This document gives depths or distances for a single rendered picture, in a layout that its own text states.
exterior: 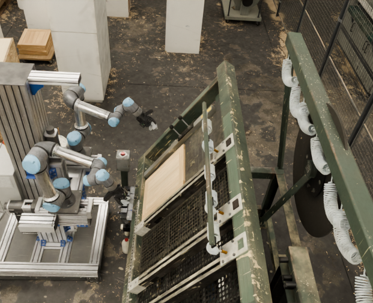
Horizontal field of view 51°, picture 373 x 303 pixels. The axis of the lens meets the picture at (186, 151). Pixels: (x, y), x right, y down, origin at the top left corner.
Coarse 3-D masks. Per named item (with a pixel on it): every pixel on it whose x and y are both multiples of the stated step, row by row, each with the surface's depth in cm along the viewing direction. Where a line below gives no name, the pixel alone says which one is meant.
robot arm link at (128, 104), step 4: (124, 100) 294; (128, 100) 291; (132, 100) 294; (124, 104) 292; (128, 104) 292; (132, 104) 293; (136, 104) 297; (124, 108) 296; (128, 108) 294; (132, 108) 294; (136, 108) 296; (132, 112) 297
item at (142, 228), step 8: (208, 136) 229; (232, 136) 232; (224, 144) 236; (232, 144) 228; (216, 152) 238; (224, 152) 232; (216, 160) 237; (224, 160) 240; (216, 168) 245; (200, 176) 251; (184, 184) 264; (192, 184) 256; (200, 184) 256; (176, 192) 269; (184, 192) 262; (192, 192) 262; (168, 200) 275; (176, 200) 268; (184, 200) 268; (160, 208) 281; (168, 208) 275; (152, 216) 284; (160, 216) 282; (144, 224) 290; (152, 224) 289; (136, 232) 296; (144, 232) 296
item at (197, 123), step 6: (210, 114) 291; (198, 120) 298; (198, 126) 299; (192, 132) 304; (186, 138) 308; (174, 144) 316; (180, 144) 313; (168, 150) 321; (174, 150) 318; (162, 156) 326; (168, 156) 323; (156, 162) 331; (162, 162) 328; (150, 168) 336; (156, 168) 334; (144, 174) 342; (150, 174) 339
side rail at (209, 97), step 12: (216, 84) 301; (204, 96) 309; (192, 108) 317; (180, 120) 327; (192, 120) 327; (168, 132) 336; (180, 132) 336; (156, 144) 347; (168, 144) 347; (156, 156) 358
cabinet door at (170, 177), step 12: (180, 156) 301; (168, 168) 311; (180, 168) 292; (156, 180) 321; (168, 180) 301; (180, 180) 284; (144, 192) 330; (156, 192) 310; (168, 192) 292; (144, 204) 319; (156, 204) 300; (144, 216) 309
